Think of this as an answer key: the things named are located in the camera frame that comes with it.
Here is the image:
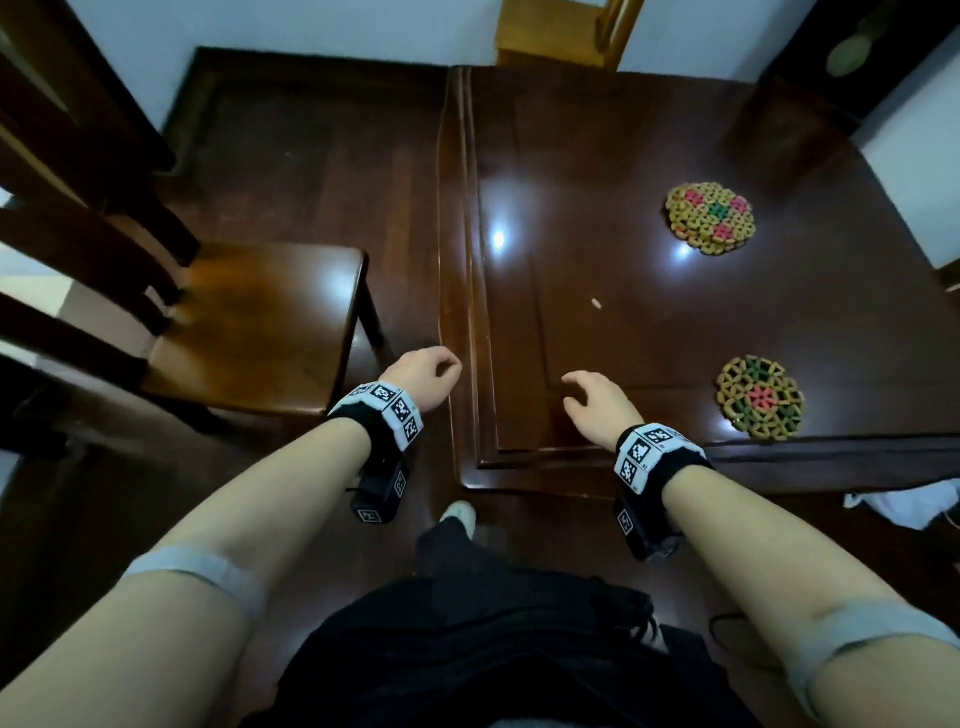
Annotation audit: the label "person's right hand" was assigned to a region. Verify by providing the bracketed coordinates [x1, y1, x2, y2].
[560, 370, 646, 454]

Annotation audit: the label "person's left hand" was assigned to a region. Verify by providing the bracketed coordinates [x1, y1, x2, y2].
[377, 346, 464, 415]

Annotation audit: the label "coaster with red centre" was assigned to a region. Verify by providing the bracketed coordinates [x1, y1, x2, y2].
[715, 355, 807, 443]

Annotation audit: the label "coaster with green centre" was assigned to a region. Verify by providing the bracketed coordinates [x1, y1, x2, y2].
[665, 182, 757, 257]

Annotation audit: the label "person's right forearm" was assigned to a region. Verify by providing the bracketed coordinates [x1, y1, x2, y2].
[661, 464, 960, 728]

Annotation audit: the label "person's left forearm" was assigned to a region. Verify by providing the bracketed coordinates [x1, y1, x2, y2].
[0, 418, 374, 728]

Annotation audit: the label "person's white shoe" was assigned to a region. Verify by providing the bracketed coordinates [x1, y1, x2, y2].
[439, 500, 479, 540]

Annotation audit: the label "black wristband with white markers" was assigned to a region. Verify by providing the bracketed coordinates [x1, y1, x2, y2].
[327, 380, 427, 485]
[613, 422, 714, 511]

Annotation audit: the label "dark wooden chair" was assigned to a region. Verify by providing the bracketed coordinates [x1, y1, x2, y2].
[0, 0, 391, 459]

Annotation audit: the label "black trousers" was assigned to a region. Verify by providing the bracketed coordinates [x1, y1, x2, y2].
[414, 517, 496, 586]

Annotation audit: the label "dark wooden table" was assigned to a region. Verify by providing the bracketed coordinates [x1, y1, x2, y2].
[437, 65, 960, 502]

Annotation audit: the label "black front bag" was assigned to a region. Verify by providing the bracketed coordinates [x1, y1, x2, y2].
[247, 573, 759, 728]

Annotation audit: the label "white box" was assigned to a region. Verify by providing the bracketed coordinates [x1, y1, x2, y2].
[843, 478, 960, 532]

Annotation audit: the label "light wooden chair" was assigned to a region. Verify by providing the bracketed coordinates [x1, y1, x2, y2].
[494, 0, 646, 73]

